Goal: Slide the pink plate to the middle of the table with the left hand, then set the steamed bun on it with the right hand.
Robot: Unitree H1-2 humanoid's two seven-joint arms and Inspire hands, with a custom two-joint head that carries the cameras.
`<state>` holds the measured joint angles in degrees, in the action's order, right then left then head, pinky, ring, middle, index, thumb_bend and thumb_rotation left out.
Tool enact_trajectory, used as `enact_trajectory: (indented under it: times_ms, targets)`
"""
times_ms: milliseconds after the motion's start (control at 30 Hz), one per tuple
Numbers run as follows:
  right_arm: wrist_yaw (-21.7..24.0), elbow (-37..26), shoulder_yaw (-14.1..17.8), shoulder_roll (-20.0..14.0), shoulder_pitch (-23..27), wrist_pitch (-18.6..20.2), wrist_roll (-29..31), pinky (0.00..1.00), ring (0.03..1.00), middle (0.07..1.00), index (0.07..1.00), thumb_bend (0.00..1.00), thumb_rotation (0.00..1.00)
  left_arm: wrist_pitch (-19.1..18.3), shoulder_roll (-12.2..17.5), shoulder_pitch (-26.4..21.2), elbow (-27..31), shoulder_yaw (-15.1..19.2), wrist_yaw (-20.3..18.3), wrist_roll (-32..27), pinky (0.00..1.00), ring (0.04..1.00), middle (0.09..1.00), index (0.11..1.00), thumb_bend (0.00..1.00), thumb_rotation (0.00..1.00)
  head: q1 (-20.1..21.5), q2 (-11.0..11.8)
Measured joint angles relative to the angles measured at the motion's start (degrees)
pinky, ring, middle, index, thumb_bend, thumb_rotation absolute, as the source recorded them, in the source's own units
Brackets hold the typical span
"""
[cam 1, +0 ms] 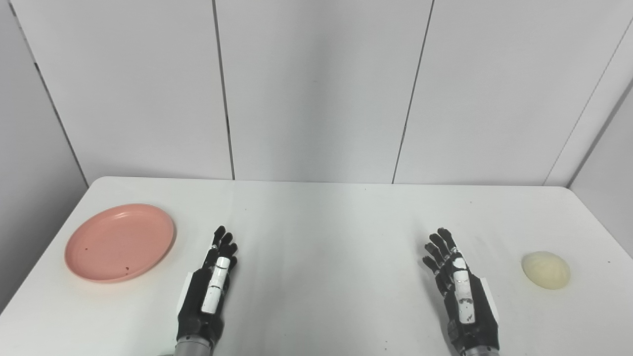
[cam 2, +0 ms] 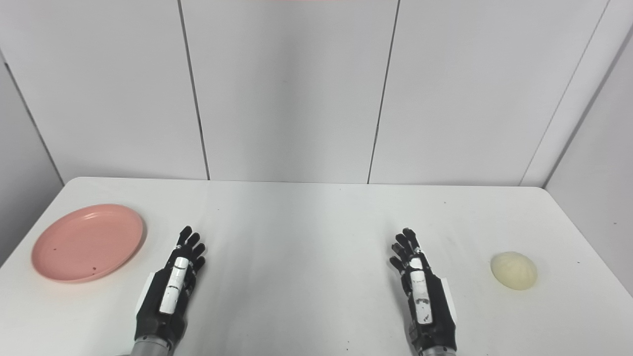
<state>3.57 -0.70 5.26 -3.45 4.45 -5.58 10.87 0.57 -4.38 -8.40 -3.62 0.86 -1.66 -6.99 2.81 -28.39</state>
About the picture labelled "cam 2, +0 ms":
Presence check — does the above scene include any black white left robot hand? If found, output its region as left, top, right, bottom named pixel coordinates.
left=134, top=226, right=207, bottom=347

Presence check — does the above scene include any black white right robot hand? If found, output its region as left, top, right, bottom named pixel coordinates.
left=389, top=227, right=457, bottom=351

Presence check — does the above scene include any cream steamed bun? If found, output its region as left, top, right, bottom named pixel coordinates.
left=490, top=251, right=538, bottom=291

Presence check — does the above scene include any pink round plate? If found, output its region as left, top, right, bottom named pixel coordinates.
left=31, top=204, right=145, bottom=283

